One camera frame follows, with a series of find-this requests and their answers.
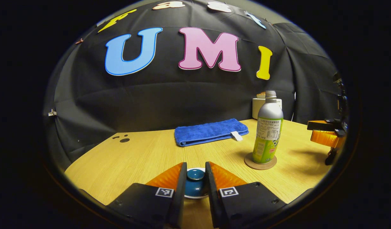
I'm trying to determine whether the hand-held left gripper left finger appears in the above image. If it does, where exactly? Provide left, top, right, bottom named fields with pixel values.
left=107, top=162, right=187, bottom=229

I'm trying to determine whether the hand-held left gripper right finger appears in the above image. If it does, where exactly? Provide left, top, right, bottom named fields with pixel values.
left=205, top=162, right=286, bottom=229

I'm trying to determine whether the folded blue towel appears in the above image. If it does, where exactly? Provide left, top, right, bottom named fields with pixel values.
left=174, top=118, right=249, bottom=147

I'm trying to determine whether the round brown coaster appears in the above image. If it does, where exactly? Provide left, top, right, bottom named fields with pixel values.
left=244, top=152, right=277, bottom=170

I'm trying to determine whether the black backdrop cloth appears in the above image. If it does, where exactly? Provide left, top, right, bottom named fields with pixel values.
left=44, top=0, right=342, bottom=172

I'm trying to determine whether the silver green-label water bottle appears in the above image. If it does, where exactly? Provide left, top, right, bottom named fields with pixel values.
left=253, top=91, right=284, bottom=164

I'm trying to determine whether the white teacup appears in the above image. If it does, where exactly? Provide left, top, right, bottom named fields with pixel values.
left=184, top=167, right=210, bottom=200

